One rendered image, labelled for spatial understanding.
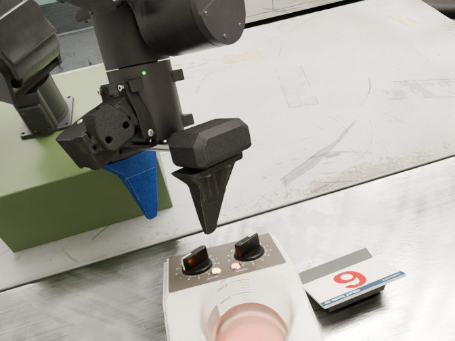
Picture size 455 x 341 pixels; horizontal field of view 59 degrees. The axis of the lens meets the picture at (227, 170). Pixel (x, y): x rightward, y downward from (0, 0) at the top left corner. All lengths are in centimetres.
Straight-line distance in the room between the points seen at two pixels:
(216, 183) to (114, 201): 20
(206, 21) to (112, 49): 10
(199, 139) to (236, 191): 26
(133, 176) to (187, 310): 15
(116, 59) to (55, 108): 21
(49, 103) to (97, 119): 24
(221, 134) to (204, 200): 7
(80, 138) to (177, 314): 17
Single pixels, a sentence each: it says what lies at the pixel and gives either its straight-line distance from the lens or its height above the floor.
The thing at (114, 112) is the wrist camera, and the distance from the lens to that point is 31.
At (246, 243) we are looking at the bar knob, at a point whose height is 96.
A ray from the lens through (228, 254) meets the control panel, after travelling 44.
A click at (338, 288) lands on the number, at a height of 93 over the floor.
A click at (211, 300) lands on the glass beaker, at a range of 29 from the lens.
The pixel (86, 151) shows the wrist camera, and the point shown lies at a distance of 32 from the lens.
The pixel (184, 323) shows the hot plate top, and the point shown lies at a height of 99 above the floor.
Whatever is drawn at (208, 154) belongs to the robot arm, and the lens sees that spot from 29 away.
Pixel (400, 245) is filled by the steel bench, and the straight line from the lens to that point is 51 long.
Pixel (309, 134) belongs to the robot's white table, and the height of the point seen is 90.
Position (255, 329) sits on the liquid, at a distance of 32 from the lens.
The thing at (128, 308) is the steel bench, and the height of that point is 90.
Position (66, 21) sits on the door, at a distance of 329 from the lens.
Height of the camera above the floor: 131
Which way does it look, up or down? 46 degrees down
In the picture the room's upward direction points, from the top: 9 degrees counter-clockwise
